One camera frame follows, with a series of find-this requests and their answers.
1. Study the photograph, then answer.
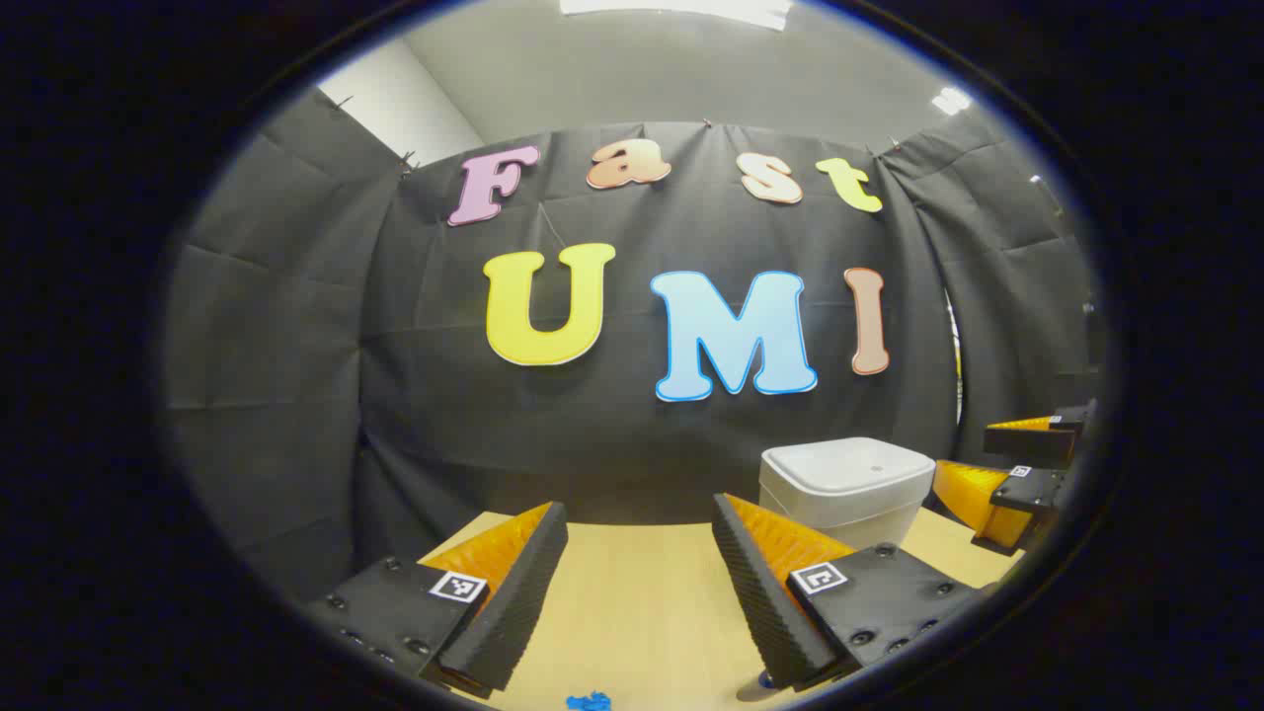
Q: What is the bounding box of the white desktop garbage bin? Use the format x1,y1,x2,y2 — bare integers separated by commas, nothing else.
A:
758,437,936,551

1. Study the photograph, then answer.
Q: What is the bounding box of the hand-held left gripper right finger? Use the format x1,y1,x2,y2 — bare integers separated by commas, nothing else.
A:
712,493,988,692

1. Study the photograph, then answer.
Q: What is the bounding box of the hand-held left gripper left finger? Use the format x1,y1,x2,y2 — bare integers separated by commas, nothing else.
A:
306,501,570,700

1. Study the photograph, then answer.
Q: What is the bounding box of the large ceiling light panel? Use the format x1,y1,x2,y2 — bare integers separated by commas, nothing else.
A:
560,0,793,29

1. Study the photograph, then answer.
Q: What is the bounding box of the wooden desktop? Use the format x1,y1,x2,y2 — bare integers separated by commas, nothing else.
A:
420,509,998,711

